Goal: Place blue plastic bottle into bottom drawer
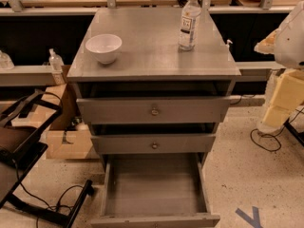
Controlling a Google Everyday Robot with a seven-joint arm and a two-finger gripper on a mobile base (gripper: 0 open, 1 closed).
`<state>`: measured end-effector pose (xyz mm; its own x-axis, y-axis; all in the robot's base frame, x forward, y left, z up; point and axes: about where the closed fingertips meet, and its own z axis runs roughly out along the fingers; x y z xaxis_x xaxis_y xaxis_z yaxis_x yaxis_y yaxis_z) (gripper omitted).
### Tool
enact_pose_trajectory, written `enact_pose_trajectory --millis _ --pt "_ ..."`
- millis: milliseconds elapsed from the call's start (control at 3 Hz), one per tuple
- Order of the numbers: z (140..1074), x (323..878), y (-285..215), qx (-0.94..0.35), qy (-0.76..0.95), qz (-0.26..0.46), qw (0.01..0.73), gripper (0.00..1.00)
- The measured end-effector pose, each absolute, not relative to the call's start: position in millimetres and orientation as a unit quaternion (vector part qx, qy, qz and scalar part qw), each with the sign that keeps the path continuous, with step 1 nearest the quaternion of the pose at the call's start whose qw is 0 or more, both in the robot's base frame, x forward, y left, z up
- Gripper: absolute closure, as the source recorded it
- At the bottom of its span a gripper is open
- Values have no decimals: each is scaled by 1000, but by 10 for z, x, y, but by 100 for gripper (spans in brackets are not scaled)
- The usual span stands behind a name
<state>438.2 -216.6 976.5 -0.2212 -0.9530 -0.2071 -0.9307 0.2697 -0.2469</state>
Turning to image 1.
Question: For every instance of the grey bottom drawer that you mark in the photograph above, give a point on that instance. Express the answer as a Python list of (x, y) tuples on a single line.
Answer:
[(154, 191)]

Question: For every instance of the grey middle drawer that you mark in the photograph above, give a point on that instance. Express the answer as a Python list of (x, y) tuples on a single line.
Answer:
[(153, 143)]

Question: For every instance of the grey drawer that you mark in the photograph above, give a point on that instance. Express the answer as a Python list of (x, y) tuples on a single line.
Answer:
[(154, 191), (155, 110), (153, 143)]

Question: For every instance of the black cart frame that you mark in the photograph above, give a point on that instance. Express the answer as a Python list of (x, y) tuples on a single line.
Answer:
[(20, 149)]

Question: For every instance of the white bowl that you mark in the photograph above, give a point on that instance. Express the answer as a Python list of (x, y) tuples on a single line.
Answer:
[(105, 48)]

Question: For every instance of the small white pump bottle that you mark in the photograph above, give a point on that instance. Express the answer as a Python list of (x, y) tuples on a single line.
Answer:
[(229, 44)]

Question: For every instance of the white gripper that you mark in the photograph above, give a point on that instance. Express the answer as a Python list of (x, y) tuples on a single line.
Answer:
[(291, 42)]

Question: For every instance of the cardboard box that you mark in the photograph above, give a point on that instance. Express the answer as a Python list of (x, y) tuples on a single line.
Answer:
[(68, 138)]

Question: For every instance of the blue floor tape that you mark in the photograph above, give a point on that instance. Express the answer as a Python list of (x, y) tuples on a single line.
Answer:
[(253, 220)]

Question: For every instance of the grey drawer cabinet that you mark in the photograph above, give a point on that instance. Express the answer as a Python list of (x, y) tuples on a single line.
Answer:
[(151, 64)]

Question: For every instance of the grey top drawer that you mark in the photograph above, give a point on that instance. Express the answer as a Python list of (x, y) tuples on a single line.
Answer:
[(155, 110)]

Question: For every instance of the clear plastic water bottle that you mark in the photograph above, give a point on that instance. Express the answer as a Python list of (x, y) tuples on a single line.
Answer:
[(189, 22)]

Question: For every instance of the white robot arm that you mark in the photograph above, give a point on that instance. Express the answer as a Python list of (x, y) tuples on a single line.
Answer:
[(269, 93)]

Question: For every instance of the clear pump bottle left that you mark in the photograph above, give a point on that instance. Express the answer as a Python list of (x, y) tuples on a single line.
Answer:
[(55, 60)]

